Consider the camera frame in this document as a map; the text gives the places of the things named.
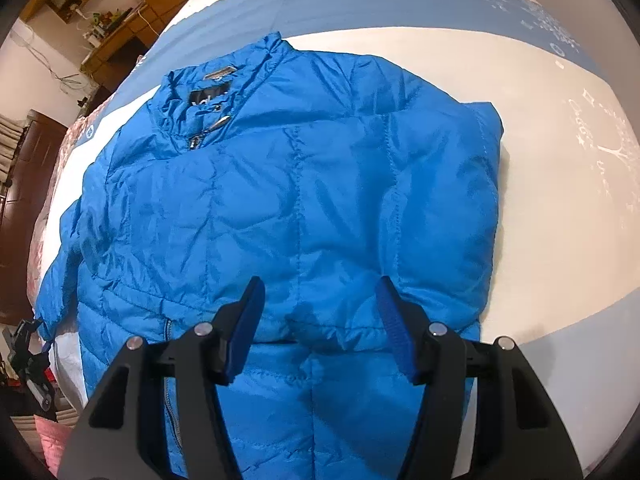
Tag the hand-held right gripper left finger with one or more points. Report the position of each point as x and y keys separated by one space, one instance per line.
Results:
x=244 y=332

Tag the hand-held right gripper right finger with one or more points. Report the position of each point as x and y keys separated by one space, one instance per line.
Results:
x=397 y=332

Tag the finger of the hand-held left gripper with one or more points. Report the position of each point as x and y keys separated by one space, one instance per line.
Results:
x=41 y=385

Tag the blue puffer jacket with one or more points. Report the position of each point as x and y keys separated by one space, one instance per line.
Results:
x=300 y=185

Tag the person's pink clothing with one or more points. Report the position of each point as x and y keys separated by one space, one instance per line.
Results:
x=52 y=442

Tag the pink plastic-wrapped quilt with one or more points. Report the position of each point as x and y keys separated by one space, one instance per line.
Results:
x=42 y=240

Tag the dark brown cabinet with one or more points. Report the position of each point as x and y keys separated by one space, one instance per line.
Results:
x=27 y=200

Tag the bed with blue white sheet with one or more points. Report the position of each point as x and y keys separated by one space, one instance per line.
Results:
x=550 y=210

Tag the beige curtain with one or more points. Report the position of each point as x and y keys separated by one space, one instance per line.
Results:
x=11 y=142

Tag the wooden desk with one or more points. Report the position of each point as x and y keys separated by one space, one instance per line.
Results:
x=117 y=47

